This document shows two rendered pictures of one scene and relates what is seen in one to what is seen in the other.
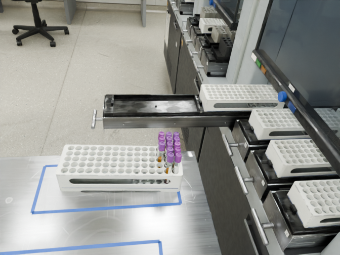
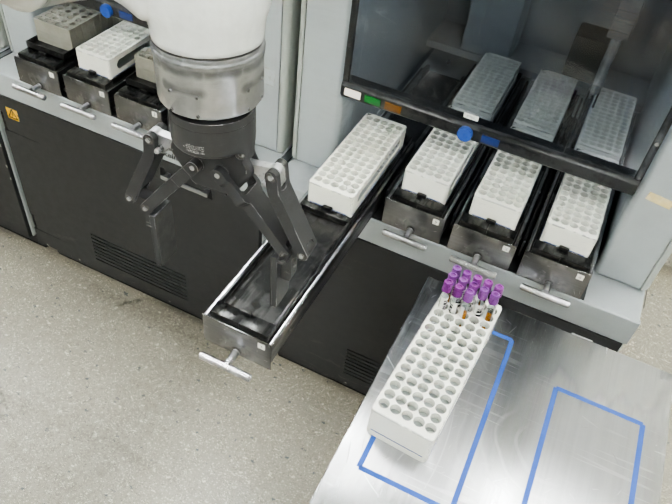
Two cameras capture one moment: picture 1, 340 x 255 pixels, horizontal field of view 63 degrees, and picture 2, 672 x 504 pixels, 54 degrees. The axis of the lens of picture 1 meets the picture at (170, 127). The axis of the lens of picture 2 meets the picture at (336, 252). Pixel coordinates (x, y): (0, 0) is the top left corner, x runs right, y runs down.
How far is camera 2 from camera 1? 87 cm
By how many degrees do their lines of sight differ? 43
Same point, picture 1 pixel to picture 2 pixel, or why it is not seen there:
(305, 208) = (581, 239)
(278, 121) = (444, 164)
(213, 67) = not seen: hidden behind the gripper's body
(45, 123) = not seen: outside the picture
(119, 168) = (458, 364)
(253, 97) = (380, 151)
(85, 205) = (467, 441)
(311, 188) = (562, 216)
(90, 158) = (416, 389)
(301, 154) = (511, 187)
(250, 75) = (337, 120)
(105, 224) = (510, 431)
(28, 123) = not seen: outside the picture
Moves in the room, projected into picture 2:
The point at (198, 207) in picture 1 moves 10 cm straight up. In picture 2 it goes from (525, 327) to (543, 289)
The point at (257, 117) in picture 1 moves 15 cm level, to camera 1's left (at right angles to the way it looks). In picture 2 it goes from (426, 176) to (386, 212)
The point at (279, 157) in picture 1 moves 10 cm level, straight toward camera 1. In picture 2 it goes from (507, 207) to (536, 240)
